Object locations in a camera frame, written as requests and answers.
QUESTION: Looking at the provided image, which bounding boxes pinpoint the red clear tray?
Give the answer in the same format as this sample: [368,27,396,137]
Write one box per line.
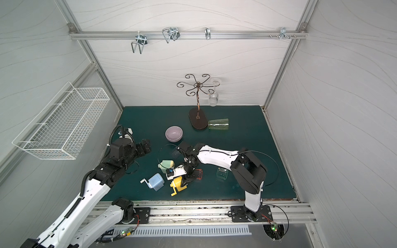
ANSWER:
[193,169,203,180]

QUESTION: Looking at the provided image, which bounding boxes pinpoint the yellow pencil sharpener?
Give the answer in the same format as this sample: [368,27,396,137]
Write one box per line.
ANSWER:
[170,176,187,196]

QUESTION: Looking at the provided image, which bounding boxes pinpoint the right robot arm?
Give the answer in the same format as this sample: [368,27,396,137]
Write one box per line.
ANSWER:
[176,142,280,222]

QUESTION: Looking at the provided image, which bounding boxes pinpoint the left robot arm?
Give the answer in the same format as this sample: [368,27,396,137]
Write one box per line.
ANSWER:
[22,126,152,248]

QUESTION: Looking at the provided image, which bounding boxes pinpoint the dark clear tray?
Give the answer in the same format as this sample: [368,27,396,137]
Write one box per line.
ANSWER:
[171,147,182,159]

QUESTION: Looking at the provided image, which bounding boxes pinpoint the green pencil sharpener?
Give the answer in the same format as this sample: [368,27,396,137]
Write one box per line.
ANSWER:
[158,160,175,174]

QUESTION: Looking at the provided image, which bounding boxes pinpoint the green clear tray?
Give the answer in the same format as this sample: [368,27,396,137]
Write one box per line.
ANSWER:
[216,167,228,181]

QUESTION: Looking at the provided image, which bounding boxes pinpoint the blue pencil sharpener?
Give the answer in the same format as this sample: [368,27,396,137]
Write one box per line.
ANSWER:
[140,173,164,191]

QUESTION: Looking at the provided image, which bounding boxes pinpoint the purple bowl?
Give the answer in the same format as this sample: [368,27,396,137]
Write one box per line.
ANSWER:
[165,126,183,143]

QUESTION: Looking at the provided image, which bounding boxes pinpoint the copper wine glass stand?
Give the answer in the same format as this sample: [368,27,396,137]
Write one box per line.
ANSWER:
[176,73,221,130]

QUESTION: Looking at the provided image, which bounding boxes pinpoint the clear hanging wine glass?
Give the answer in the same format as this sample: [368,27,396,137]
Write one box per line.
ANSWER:
[208,80,220,107]

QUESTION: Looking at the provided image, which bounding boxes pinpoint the white vent grille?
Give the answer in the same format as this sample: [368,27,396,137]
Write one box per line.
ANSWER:
[127,225,252,238]

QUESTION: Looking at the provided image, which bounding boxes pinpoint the metal double hook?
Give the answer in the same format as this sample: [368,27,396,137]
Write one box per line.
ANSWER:
[131,34,148,54]

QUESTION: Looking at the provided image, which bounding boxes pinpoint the black round fan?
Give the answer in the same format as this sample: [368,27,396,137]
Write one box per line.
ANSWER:
[263,223,285,241]

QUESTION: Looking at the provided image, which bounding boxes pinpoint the metal clamp hook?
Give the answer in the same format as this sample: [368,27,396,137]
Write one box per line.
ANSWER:
[269,27,296,40]

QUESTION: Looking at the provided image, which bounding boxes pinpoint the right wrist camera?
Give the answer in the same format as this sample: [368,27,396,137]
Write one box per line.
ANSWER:
[165,166,187,180]

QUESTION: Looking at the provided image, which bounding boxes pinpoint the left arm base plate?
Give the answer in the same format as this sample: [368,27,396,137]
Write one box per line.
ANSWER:
[121,207,151,225]

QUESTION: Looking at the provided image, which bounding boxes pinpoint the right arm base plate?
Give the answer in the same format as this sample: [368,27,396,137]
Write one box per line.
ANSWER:
[227,206,273,223]

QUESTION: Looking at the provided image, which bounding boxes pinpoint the white wire basket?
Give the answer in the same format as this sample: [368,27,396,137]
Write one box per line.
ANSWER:
[11,82,110,160]

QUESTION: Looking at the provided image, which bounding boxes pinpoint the metal wire hook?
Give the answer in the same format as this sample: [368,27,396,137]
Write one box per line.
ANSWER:
[162,27,181,43]

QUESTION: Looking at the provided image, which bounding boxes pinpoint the aluminium top rail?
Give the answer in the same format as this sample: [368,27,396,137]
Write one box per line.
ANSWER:
[69,30,309,41]

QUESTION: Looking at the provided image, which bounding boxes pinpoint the small metal ring hook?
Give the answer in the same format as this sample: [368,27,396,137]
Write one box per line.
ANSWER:
[205,27,211,40]

